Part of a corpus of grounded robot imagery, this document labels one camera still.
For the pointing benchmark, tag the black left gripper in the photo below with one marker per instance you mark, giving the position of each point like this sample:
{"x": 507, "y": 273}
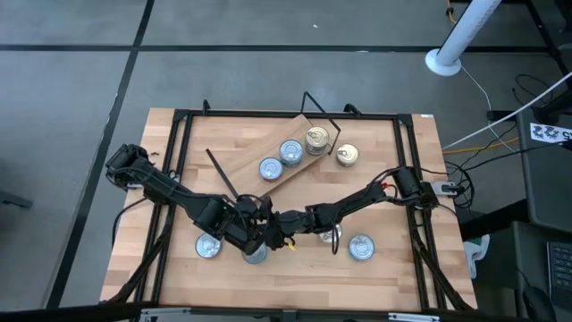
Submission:
{"x": 248, "y": 232}

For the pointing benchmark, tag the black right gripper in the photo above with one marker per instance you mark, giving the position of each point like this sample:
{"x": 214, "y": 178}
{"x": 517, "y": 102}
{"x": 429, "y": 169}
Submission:
{"x": 299, "y": 222}

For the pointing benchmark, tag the blue red tuna can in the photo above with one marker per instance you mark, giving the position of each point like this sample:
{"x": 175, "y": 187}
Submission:
{"x": 361, "y": 247}
{"x": 317, "y": 138}
{"x": 347, "y": 155}

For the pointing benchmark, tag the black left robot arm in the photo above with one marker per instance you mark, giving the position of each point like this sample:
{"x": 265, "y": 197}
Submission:
{"x": 210, "y": 217}

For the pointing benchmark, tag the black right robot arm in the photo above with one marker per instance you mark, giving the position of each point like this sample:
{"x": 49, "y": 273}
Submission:
{"x": 353, "y": 203}

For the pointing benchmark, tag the yellow tag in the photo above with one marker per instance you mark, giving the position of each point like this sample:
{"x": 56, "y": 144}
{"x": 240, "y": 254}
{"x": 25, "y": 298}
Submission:
{"x": 291, "y": 245}

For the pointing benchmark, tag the white green bag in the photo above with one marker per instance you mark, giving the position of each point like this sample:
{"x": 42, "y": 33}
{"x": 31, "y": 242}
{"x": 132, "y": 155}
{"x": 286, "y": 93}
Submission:
{"x": 476, "y": 252}

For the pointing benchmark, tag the black chair base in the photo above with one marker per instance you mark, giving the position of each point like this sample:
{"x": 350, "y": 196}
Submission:
{"x": 13, "y": 199}

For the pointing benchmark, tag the black computer mouse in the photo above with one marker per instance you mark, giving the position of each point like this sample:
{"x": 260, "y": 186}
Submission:
{"x": 538, "y": 304}

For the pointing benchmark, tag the grey desk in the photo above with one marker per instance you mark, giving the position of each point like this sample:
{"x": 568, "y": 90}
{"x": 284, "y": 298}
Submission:
{"x": 549, "y": 188}

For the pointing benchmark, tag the white pole round base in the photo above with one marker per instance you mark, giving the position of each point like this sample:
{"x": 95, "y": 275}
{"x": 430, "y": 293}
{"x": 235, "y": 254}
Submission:
{"x": 465, "y": 31}

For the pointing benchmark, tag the black keyboard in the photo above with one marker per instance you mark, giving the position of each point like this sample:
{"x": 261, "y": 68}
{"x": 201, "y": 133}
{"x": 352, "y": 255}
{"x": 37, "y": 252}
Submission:
{"x": 561, "y": 268}

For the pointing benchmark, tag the white marker paper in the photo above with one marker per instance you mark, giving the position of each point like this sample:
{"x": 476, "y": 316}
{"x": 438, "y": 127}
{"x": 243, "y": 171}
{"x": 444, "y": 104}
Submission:
{"x": 552, "y": 133}

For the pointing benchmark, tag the black metal stand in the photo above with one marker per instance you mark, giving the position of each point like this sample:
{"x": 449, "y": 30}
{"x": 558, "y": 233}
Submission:
{"x": 547, "y": 31}

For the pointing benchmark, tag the wooden shelf black frame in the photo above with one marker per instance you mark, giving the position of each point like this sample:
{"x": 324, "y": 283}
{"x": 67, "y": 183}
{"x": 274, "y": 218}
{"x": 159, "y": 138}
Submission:
{"x": 268, "y": 147}

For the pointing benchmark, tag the black table frame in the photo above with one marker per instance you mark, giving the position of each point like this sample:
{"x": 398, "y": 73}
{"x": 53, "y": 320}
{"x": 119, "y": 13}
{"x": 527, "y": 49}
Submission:
{"x": 268, "y": 114}

